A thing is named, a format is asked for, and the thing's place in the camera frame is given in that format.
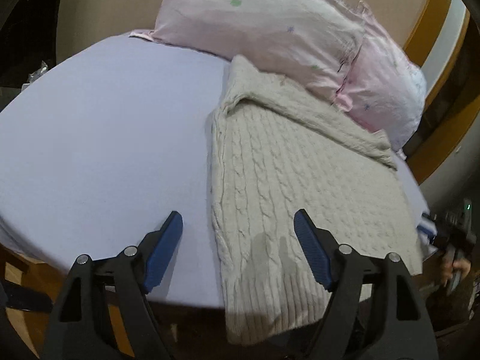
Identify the right pink floral pillow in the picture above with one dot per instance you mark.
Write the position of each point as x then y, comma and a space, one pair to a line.
383, 90

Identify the wooden headboard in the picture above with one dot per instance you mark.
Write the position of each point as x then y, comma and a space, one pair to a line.
445, 41

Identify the pink floral pillow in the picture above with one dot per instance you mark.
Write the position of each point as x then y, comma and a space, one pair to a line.
383, 90
313, 42

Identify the beige cable-knit sweater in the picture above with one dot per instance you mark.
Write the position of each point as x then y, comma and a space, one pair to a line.
276, 149

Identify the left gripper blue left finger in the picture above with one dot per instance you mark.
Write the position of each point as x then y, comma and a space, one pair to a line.
134, 273

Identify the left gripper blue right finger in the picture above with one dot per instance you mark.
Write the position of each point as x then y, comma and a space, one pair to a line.
340, 270

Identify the left pink floral pillow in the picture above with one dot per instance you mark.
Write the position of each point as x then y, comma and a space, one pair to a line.
313, 42

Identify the person's right hand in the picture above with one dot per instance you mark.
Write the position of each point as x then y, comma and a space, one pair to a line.
449, 267

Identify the wooden bed frame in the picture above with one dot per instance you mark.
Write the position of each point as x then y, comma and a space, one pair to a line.
79, 322

